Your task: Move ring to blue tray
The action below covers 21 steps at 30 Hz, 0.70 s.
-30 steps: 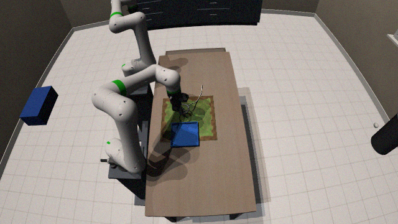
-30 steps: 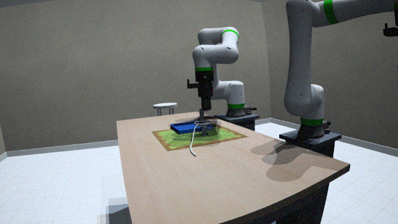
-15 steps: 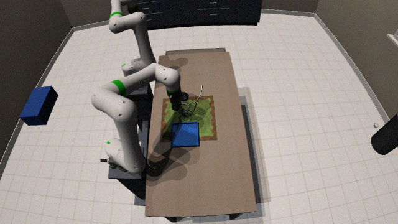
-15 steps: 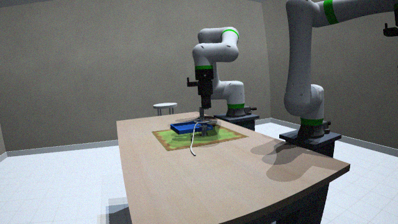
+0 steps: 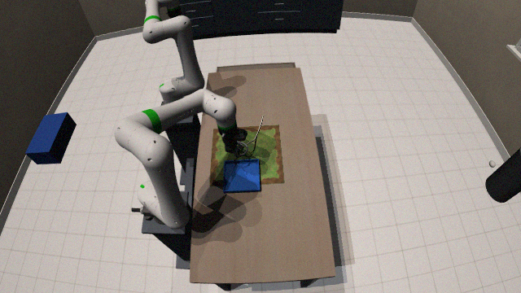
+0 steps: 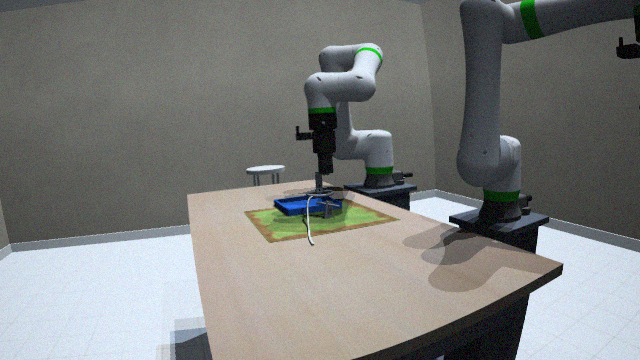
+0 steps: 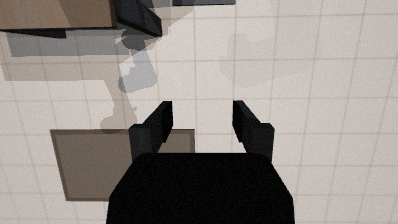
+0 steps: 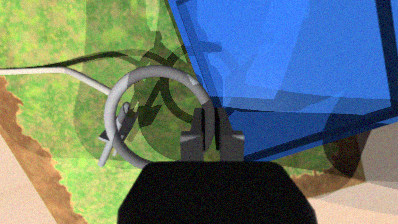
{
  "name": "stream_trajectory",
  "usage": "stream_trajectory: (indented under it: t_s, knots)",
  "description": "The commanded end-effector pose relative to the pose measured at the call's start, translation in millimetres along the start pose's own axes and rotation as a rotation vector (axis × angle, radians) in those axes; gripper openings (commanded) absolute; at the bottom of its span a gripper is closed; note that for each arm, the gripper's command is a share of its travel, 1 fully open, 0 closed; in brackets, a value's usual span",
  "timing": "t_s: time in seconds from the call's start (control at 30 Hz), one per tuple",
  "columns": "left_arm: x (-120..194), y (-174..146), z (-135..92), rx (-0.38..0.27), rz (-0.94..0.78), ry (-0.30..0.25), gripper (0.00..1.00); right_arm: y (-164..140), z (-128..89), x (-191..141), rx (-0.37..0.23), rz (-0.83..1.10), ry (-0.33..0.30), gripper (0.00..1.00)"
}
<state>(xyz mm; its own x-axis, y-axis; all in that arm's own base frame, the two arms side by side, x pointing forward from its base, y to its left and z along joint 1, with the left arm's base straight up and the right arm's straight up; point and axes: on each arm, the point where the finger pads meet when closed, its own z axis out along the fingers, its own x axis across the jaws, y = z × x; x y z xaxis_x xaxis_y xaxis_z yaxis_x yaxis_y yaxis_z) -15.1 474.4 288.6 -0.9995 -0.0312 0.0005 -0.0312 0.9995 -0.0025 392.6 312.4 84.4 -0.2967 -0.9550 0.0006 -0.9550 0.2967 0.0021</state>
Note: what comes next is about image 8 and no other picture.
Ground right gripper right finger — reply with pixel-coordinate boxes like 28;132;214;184
215;107;245;161

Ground blue tray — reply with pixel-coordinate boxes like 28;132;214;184
168;0;398;161

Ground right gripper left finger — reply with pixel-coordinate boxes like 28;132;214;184
180;108;205;161

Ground grey ring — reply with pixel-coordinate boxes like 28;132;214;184
104;65;215;170

